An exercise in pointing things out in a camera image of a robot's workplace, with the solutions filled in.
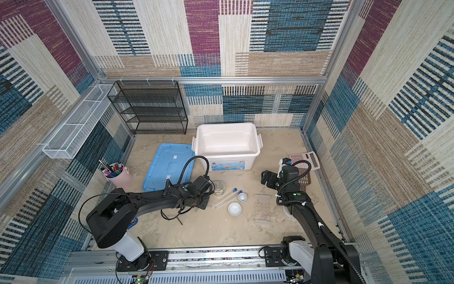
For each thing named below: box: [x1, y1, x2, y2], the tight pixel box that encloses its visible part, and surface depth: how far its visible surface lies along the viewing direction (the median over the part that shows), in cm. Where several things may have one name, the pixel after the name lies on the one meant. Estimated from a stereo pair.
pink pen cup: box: [104, 166, 134, 189], surface depth 93 cm
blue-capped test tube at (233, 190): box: [210, 187, 238, 208], surface depth 93 cm
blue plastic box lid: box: [142, 143, 196, 192], surface depth 107 cm
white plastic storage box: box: [191, 122, 264, 173], surface depth 102 cm
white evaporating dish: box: [227, 201, 243, 217], surface depth 87 cm
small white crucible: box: [237, 192, 248, 203], surface depth 91 cm
